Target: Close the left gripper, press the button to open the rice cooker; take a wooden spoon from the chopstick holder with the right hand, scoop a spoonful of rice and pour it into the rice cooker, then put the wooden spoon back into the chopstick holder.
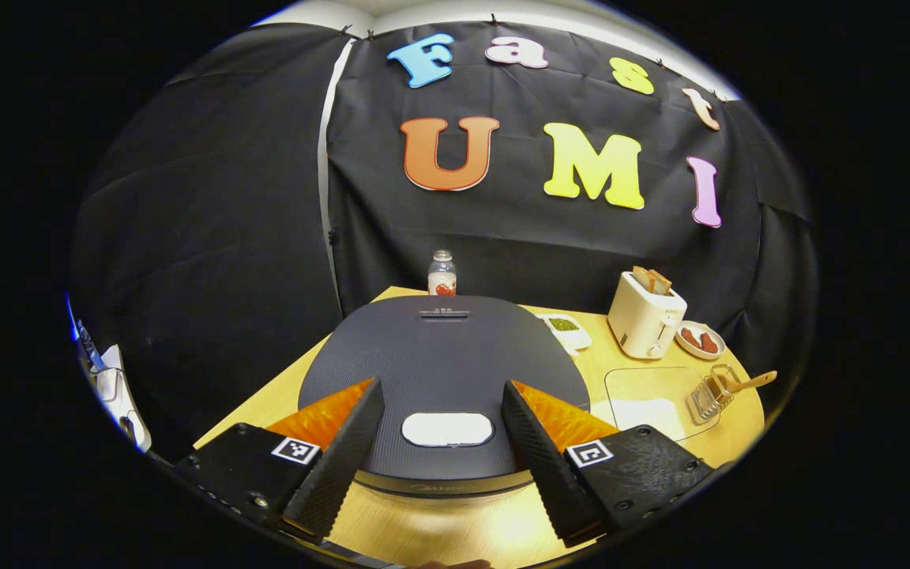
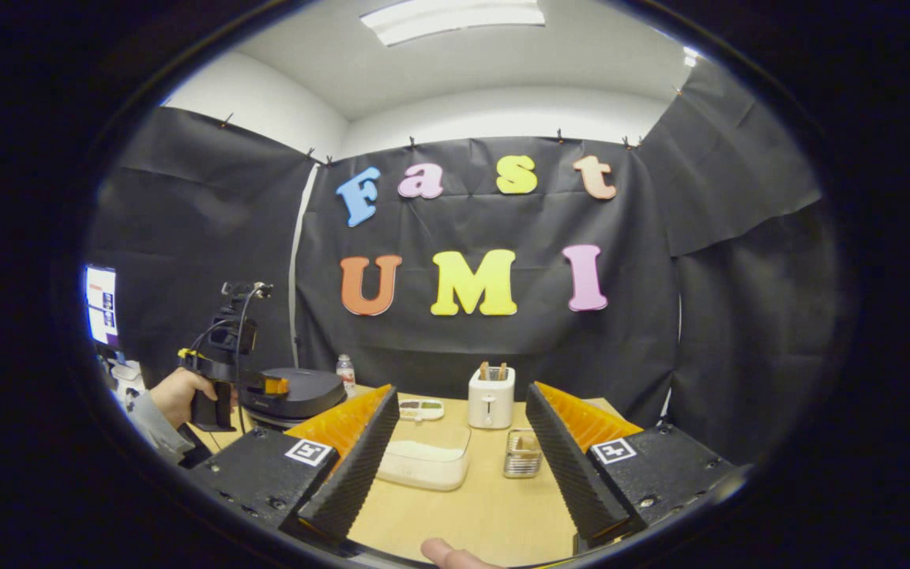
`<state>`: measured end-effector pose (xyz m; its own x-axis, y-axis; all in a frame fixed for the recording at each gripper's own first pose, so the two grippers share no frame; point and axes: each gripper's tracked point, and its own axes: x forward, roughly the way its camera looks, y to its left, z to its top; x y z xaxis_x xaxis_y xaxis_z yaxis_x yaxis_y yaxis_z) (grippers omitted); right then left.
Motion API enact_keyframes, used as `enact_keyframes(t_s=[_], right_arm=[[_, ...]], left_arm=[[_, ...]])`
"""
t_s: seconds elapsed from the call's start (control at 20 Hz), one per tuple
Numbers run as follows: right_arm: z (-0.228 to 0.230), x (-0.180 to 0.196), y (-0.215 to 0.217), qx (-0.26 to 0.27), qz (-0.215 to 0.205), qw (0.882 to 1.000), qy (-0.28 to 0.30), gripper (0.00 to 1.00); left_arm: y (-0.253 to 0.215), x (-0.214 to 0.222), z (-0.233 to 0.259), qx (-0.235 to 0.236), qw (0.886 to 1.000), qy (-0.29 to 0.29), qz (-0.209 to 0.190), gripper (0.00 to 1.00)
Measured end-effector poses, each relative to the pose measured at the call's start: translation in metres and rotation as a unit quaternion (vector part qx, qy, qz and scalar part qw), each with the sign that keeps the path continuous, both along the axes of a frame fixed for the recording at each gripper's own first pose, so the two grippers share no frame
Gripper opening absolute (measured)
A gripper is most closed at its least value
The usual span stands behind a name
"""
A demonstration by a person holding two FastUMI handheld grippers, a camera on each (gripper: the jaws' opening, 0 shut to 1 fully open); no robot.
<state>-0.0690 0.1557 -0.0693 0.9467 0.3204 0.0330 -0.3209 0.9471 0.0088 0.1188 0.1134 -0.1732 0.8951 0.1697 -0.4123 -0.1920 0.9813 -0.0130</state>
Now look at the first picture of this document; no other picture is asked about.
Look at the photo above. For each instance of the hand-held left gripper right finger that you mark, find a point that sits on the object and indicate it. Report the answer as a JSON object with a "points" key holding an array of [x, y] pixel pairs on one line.
{"points": [[546, 466]]}

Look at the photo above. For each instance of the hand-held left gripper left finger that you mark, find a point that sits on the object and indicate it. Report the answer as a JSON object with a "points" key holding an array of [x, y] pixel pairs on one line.
{"points": [[340, 466]]}

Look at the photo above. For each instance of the clear rice container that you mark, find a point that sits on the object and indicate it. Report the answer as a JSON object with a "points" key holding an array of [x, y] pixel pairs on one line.
{"points": [[644, 411]]}

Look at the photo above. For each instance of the dark grey rice cooker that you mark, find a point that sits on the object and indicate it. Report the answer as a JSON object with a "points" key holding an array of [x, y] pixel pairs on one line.
{"points": [[439, 356]]}

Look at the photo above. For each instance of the wooden spoon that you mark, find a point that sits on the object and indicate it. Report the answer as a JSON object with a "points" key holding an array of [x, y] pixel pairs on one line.
{"points": [[755, 381]]}

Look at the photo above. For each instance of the white divided dish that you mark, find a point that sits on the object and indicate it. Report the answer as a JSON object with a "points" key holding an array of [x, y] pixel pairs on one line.
{"points": [[573, 336]]}

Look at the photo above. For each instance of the white toaster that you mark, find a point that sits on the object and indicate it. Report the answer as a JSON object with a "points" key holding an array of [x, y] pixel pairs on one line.
{"points": [[641, 324]]}

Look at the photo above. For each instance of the white round plate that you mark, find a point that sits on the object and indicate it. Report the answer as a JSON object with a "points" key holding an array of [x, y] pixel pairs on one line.
{"points": [[700, 356]]}

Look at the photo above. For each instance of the brown meat piece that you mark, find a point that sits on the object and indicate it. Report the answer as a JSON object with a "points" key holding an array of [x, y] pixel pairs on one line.
{"points": [[690, 338], [709, 343]]}

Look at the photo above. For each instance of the toast slice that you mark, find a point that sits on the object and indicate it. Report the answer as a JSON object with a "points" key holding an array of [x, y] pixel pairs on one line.
{"points": [[662, 282], [644, 278]]}

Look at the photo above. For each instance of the small clear bottle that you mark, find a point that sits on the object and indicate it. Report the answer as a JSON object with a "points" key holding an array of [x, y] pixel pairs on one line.
{"points": [[441, 276]]}

